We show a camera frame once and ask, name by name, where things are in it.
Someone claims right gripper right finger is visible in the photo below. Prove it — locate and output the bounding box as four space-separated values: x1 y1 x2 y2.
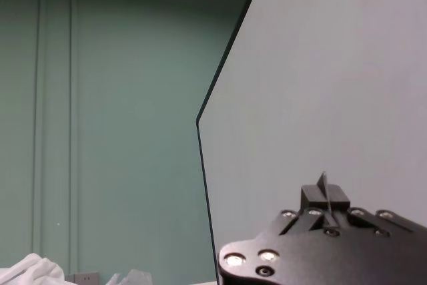
328 184 351 228

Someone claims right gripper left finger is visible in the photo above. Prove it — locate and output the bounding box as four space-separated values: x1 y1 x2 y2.
301 184 331 231

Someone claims black company introduction poster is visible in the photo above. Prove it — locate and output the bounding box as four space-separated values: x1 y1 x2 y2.
195 0 427 285

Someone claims clear plastic bag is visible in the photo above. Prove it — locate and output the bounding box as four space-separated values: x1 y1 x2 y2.
106 268 153 285

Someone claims white crumpled cloth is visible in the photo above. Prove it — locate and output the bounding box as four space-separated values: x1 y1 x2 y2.
0 252 67 285

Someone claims grey wall socket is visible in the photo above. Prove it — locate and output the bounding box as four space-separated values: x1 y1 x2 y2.
72 270 100 285

